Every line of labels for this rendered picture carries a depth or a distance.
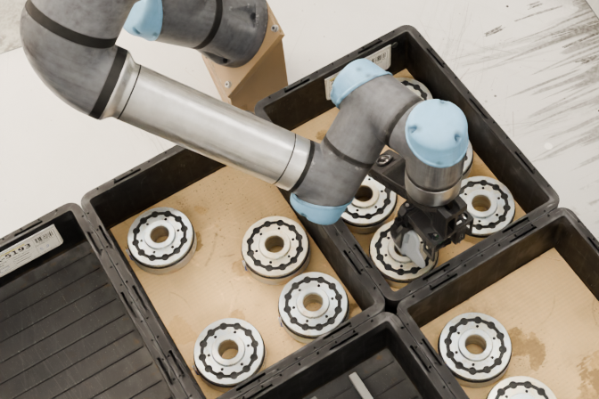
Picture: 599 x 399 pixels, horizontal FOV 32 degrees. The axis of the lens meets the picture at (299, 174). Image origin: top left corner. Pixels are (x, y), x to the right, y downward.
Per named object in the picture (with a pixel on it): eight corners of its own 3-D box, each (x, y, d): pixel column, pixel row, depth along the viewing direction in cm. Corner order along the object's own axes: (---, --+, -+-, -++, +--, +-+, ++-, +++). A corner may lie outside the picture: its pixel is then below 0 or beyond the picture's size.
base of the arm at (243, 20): (199, 32, 187) (154, 21, 180) (241, -37, 180) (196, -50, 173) (235, 85, 178) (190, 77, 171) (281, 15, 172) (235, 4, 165)
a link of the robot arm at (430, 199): (393, 163, 136) (442, 131, 138) (393, 180, 140) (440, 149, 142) (429, 203, 133) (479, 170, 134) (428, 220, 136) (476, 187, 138)
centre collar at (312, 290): (290, 297, 152) (290, 296, 152) (319, 282, 153) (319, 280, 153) (306, 324, 150) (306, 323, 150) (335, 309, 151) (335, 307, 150)
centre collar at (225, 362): (206, 345, 150) (205, 343, 149) (236, 329, 151) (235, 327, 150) (220, 373, 147) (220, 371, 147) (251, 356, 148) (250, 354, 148)
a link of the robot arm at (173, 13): (162, 26, 178) (95, 11, 169) (195, -43, 173) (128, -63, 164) (194, 62, 171) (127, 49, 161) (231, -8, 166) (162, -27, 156)
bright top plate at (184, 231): (117, 228, 161) (116, 226, 160) (174, 197, 163) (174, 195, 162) (146, 279, 156) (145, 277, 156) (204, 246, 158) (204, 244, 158)
